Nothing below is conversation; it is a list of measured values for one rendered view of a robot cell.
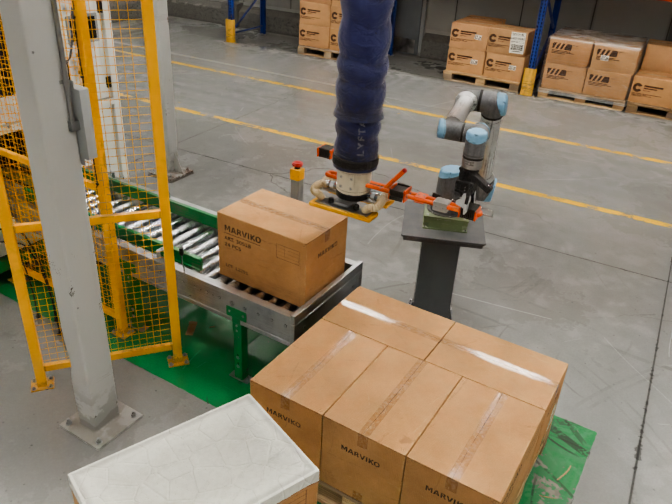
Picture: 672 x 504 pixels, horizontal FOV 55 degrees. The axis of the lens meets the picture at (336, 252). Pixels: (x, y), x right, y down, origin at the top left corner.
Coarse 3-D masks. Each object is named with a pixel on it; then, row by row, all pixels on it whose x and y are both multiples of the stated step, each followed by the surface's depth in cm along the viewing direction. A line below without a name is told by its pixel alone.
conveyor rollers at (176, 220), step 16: (96, 192) 463; (112, 192) 464; (128, 208) 445; (144, 208) 446; (128, 224) 425; (144, 224) 425; (176, 224) 425; (192, 224) 425; (160, 240) 404; (176, 240) 404; (192, 240) 404; (208, 240) 405; (208, 256) 391; (240, 288) 366; (288, 304) 348
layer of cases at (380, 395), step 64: (320, 320) 337; (384, 320) 340; (448, 320) 343; (256, 384) 293; (320, 384) 294; (384, 384) 296; (448, 384) 298; (512, 384) 301; (320, 448) 287; (384, 448) 264; (448, 448) 264; (512, 448) 266
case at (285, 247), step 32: (256, 192) 376; (224, 224) 353; (256, 224) 341; (288, 224) 343; (320, 224) 345; (224, 256) 363; (256, 256) 349; (288, 256) 336; (320, 256) 342; (256, 288) 359; (288, 288) 345; (320, 288) 353
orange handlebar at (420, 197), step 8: (328, 176) 321; (336, 176) 319; (368, 184) 312; (384, 184) 312; (416, 200) 302; (424, 200) 300; (432, 200) 302; (448, 208) 295; (456, 208) 294; (480, 216) 291
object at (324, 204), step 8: (312, 200) 320; (328, 200) 318; (320, 208) 317; (328, 208) 315; (336, 208) 314; (344, 208) 313; (352, 208) 314; (360, 208) 314; (352, 216) 310; (360, 216) 308; (368, 216) 308; (376, 216) 312
